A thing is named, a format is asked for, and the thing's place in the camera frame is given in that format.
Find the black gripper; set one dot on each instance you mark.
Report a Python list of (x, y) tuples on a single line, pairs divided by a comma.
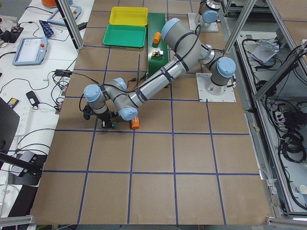
[(104, 117)]

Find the green push button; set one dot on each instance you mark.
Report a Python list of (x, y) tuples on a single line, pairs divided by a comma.
[(114, 114), (108, 124)]

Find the orange cylinder labelled 4680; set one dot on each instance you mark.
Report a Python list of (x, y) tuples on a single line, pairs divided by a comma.
[(134, 123)]

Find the plain orange cylinder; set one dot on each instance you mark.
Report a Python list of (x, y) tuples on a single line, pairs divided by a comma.
[(156, 37)]

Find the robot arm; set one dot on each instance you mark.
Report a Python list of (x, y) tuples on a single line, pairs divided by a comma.
[(208, 11), (113, 99)]

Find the green conveyor belt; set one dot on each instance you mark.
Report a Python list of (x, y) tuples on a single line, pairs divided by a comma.
[(156, 21)]

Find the white power strip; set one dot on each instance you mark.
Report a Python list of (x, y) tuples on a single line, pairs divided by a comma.
[(23, 112)]

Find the green tray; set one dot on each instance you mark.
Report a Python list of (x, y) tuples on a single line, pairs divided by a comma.
[(125, 36)]

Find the black power adapter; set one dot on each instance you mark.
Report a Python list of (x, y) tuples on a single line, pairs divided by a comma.
[(82, 26)]

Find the yellow tray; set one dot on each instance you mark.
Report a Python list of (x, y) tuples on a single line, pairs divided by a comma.
[(136, 16)]

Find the blue plaid cloth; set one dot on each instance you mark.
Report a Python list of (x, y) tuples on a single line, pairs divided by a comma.
[(47, 30)]

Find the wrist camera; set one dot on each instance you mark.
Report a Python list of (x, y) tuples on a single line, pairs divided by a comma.
[(87, 111)]

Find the aluminium frame post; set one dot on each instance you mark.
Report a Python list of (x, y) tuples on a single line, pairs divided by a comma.
[(65, 11)]

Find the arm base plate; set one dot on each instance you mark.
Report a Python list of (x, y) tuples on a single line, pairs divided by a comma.
[(209, 92), (205, 27)]

